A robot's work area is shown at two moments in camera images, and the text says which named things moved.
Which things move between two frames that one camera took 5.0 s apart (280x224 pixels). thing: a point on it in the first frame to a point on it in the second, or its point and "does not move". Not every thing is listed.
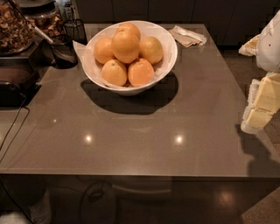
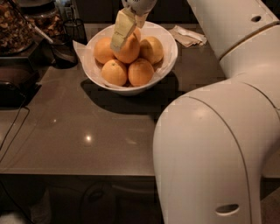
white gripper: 269,48 to 140,5
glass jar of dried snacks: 17,32 does not move
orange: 150,49 does not move
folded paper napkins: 187,38 does not move
